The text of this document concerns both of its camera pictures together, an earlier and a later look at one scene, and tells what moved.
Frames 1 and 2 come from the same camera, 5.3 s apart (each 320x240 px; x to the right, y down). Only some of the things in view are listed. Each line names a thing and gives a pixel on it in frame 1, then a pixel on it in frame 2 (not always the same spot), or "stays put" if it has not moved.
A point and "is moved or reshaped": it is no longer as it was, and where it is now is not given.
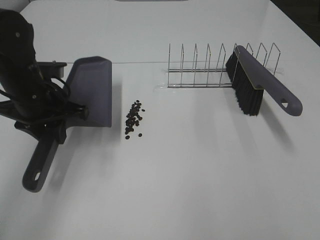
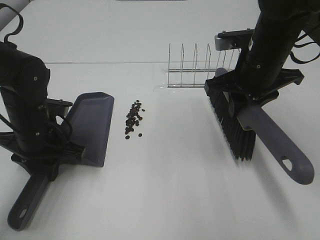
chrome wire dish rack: x=195 y=77 stays put
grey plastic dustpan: x=90 y=81 -> x=89 y=116
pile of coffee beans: x=133 y=118 stays put
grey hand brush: x=250 y=77 is moved or reshaped
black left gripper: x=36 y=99 -> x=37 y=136
